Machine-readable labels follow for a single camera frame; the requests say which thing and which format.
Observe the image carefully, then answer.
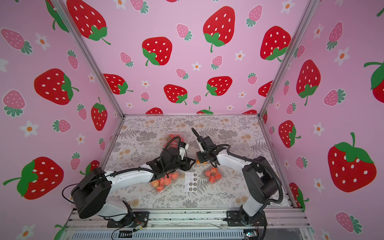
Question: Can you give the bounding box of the white sticker sheet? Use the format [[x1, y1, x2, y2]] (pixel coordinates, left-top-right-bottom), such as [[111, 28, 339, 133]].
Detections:
[[184, 173, 198, 193]]

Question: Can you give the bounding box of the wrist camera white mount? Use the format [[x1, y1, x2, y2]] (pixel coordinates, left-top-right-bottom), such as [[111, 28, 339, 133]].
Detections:
[[178, 142, 189, 155], [191, 128, 206, 153]]

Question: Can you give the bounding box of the clear strawberry box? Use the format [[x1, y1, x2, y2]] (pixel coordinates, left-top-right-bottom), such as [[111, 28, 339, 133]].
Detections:
[[163, 133, 187, 159]]

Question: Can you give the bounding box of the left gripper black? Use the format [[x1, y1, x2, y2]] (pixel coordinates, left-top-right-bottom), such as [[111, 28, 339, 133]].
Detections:
[[165, 155, 196, 174]]

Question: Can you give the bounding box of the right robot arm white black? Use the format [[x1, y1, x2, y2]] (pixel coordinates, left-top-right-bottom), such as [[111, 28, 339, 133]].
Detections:
[[197, 135, 284, 226]]

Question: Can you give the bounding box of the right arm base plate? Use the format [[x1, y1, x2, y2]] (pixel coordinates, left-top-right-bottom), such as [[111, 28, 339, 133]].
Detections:
[[223, 211, 268, 227]]

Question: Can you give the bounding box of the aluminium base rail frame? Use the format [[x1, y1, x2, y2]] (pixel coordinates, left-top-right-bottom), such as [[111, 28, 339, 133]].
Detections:
[[58, 208, 316, 240]]

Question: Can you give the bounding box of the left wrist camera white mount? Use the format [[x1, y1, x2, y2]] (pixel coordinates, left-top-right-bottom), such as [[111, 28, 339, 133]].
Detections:
[[178, 142, 189, 155]]

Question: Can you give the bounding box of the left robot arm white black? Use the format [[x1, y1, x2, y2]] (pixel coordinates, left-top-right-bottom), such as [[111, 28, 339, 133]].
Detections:
[[71, 146, 196, 221]]

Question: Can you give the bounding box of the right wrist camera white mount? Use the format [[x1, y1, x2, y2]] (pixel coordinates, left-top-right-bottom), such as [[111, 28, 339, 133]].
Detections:
[[191, 128, 206, 153]]

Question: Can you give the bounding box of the clear large peach box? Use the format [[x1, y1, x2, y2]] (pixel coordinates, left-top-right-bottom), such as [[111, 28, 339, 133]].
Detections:
[[150, 171, 180, 193]]

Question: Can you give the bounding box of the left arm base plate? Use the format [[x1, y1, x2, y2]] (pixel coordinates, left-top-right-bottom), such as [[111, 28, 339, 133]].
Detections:
[[107, 211, 150, 228]]

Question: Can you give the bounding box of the clear small peach box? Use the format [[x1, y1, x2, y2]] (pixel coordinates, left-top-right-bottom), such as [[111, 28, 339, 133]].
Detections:
[[203, 167, 223, 185]]

